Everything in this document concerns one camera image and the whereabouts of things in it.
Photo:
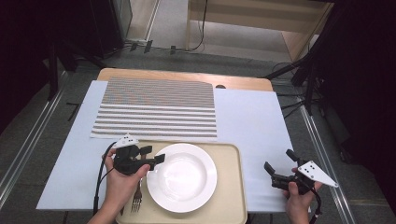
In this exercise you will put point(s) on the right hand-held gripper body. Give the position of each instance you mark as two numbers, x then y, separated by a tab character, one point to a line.
316	174

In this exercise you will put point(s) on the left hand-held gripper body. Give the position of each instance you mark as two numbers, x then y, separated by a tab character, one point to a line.
127	160

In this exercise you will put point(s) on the white plate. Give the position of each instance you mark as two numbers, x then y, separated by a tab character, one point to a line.
183	180

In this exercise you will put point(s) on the beige tray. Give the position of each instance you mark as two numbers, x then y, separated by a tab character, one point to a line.
227	174

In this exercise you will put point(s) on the person's left hand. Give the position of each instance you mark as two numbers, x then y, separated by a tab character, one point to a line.
121	188

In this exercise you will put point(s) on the person's right hand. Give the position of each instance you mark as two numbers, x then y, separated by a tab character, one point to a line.
297	205

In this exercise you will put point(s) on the striped placemat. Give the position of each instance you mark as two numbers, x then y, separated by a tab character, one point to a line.
158	105

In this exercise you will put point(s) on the light blue table mat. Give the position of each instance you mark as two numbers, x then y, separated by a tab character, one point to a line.
258	124

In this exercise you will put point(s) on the black metal stand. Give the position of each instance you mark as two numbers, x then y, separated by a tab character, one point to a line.
308	62
53	71

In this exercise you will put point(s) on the dark round table grommet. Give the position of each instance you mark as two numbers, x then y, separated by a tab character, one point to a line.
220	86

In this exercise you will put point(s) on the black cabinet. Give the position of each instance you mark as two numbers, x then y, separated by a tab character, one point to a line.
106	25

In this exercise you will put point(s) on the light wooden shelf unit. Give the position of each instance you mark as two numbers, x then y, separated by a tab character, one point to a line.
249	18

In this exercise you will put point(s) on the metal floor rail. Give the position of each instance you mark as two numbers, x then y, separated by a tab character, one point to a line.
28	137
327	168

